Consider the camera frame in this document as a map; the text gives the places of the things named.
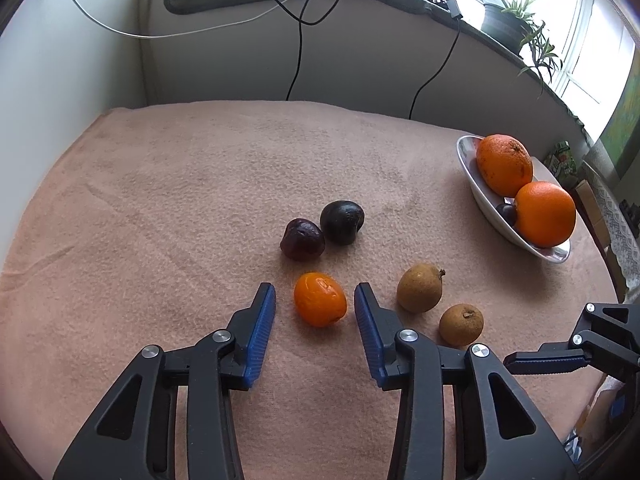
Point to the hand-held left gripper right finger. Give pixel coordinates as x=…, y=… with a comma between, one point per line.
x=370, y=335

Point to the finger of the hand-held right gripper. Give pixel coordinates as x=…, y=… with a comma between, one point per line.
x=545, y=361

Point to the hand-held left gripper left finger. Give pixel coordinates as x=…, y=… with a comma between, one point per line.
x=260, y=335

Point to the small orange kumquat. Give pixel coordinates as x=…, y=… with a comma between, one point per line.
x=320, y=306

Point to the large orange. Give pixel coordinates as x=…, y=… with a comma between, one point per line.
x=545, y=215
x=504, y=165

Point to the floral white plate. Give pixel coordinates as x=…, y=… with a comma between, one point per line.
x=480, y=185

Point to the brown kiwi with stem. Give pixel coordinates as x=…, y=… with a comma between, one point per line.
x=420, y=287

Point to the dark red plum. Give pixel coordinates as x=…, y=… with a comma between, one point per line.
x=301, y=239

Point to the dark black plum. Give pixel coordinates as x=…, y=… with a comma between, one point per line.
x=341, y=221

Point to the wooden chair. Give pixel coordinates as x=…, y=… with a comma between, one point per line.
x=612, y=220

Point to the green printed bag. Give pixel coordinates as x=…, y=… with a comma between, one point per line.
x=562, y=160

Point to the potted spider plant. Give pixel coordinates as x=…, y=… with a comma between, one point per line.
x=515, y=25

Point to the white framed window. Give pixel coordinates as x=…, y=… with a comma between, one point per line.
x=590, y=20

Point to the yellow green wall poster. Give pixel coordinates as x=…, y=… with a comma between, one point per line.
x=625, y=130

